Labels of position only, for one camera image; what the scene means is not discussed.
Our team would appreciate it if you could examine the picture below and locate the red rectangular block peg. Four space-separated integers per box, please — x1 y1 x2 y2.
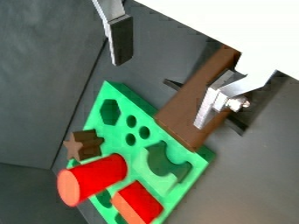
110 181 164 224

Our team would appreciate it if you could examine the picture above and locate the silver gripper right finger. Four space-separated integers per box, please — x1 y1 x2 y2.
193 69 273 130

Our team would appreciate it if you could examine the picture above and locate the red cylinder peg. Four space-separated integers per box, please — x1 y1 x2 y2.
57 154 126 207

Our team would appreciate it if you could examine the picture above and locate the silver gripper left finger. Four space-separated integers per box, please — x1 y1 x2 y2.
90 0 133 66

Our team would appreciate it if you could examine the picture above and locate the brown square-circle forked object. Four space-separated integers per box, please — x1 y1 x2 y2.
153 45 240 151

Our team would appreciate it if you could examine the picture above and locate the brown star peg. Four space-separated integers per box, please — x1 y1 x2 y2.
62 129 104 162

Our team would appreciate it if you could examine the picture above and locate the green shape-sorter fixture block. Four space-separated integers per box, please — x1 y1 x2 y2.
68 81 215 224

